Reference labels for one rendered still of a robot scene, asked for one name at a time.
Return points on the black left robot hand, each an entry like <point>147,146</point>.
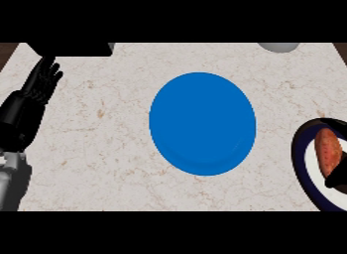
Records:
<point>20,112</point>

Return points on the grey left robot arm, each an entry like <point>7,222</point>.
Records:
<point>1,185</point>

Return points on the orange sweet potato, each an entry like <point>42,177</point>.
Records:
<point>328,152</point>

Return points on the white plate with navy rim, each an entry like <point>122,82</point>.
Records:
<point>314,165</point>

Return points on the blue plate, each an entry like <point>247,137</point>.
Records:
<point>203,123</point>

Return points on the pale grey round object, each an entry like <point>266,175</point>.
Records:
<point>280,47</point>

